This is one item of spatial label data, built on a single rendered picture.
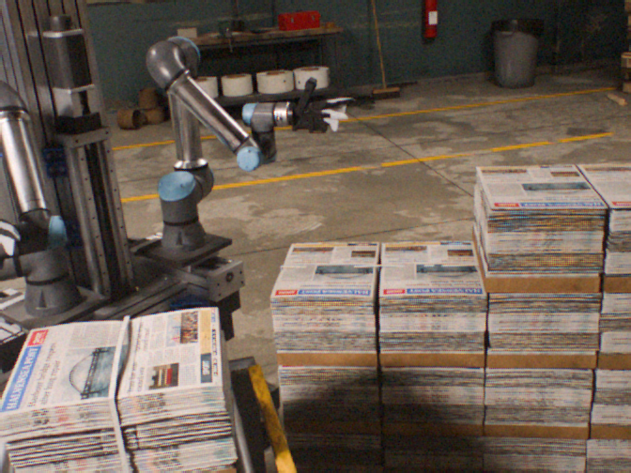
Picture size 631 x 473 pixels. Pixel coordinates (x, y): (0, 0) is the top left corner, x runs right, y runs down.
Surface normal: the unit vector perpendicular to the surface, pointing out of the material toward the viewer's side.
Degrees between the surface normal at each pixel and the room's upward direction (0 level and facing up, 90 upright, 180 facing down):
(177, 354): 3
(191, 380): 2
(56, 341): 1
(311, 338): 90
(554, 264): 90
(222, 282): 90
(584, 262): 90
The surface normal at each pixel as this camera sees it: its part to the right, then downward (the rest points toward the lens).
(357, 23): 0.25, 0.35
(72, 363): -0.01, -0.92
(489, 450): -0.12, 0.38
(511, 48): -0.43, 0.48
